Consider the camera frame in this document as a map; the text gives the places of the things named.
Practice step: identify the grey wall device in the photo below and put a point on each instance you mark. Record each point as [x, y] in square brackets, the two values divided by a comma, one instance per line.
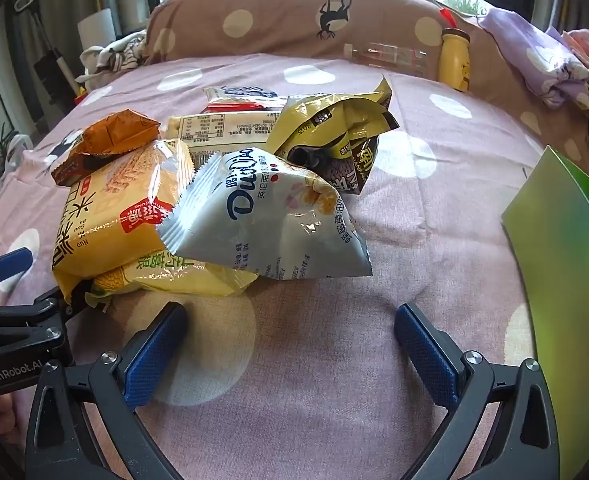
[24, 0]

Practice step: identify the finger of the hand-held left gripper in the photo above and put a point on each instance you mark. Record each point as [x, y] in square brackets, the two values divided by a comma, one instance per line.
[7, 265]
[62, 302]

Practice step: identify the orange brown snack packet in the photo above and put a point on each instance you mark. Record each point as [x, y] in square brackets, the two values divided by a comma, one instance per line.
[114, 132]

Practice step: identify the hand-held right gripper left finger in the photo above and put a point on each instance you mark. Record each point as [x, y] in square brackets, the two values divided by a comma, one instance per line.
[147, 360]

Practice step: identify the yellow brown snack packet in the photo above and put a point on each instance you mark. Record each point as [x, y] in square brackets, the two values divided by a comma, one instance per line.
[324, 120]

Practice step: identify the purple dotted cloth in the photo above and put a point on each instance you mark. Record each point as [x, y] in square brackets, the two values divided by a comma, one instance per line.
[529, 55]

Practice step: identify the green cardboard box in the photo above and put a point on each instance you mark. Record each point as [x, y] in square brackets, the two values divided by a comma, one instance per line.
[564, 270]

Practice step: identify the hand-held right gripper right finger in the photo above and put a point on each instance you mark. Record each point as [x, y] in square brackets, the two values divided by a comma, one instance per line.
[424, 355]

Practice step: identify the pink dotted bed sheet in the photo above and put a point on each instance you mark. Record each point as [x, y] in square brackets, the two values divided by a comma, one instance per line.
[424, 200]

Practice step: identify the green houseplant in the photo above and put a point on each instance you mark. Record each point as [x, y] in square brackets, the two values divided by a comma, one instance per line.
[2, 150]

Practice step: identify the clear glass jar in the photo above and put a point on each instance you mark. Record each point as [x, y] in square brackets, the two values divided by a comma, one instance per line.
[384, 55]

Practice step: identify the small white red packet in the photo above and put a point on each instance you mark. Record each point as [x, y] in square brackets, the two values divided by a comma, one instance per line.
[234, 95]

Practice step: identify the yellow rice cracker packet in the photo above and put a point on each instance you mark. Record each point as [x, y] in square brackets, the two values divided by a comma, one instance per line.
[109, 210]

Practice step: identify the white blue nut packet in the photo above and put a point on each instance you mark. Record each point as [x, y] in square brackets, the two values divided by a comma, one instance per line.
[274, 220]

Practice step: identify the pale green corn snack packet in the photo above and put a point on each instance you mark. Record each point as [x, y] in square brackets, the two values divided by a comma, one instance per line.
[194, 280]

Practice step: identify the white black striped cloth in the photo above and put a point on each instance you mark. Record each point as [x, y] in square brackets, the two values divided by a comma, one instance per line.
[119, 55]

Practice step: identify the cream packet with white label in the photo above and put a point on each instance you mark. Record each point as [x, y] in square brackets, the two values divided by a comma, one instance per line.
[214, 127]

